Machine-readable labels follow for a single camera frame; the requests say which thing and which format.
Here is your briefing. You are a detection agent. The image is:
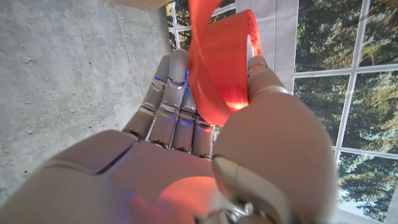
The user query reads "orange satin ribbon roll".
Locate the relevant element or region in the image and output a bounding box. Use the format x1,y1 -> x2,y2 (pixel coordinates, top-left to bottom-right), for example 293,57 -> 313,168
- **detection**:
186,0 -> 263,127

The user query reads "printed window forest backdrop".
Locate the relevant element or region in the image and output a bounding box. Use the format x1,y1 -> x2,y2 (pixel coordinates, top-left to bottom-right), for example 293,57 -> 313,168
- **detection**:
164,0 -> 398,224

